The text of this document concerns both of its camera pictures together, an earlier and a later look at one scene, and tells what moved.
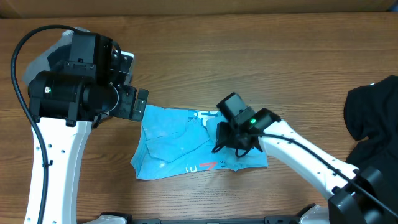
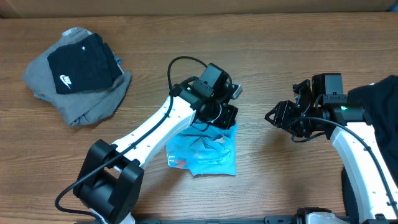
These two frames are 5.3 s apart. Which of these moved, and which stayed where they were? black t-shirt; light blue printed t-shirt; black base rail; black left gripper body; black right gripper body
Moved: light blue printed t-shirt; black left gripper body; black right gripper body
Stayed: black base rail; black t-shirt
